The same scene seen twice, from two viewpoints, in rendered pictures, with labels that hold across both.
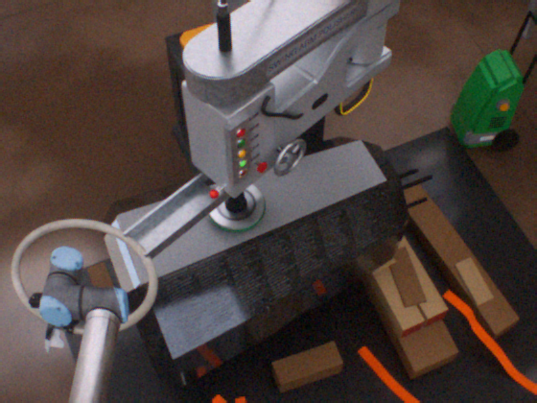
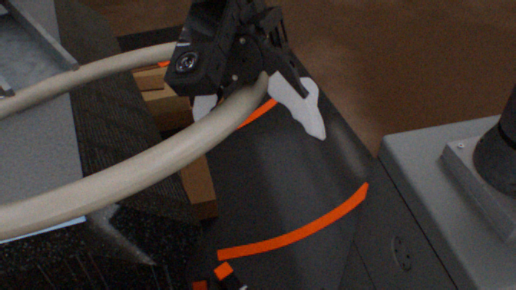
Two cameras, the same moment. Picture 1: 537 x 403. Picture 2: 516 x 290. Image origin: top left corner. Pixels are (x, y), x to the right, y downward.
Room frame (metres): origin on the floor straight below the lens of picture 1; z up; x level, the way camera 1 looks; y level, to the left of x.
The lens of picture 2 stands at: (0.77, 1.00, 1.54)
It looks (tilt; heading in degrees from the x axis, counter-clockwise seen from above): 46 degrees down; 274
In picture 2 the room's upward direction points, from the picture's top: straight up
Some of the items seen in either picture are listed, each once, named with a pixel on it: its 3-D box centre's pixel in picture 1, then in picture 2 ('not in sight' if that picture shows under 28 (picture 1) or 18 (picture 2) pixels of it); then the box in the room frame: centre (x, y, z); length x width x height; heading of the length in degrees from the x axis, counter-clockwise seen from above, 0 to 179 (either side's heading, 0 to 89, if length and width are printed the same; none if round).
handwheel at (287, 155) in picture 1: (282, 152); not in sight; (1.48, -0.05, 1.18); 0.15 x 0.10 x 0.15; 135
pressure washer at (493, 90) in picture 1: (496, 82); not in sight; (2.56, -1.25, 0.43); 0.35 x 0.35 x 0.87; 10
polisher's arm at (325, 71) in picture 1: (315, 74); not in sight; (1.75, -0.17, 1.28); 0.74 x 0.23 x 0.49; 135
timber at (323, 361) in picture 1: (307, 367); (196, 183); (1.12, -0.17, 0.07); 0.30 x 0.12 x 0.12; 109
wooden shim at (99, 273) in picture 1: (104, 285); not in sight; (1.56, 0.82, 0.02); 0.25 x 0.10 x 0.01; 26
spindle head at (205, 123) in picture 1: (248, 115); not in sight; (1.54, 0.06, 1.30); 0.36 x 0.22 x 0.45; 135
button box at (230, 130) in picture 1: (238, 151); not in sight; (1.35, 0.09, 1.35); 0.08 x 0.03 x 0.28; 135
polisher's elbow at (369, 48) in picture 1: (360, 30); not in sight; (1.95, -0.35, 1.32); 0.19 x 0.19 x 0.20
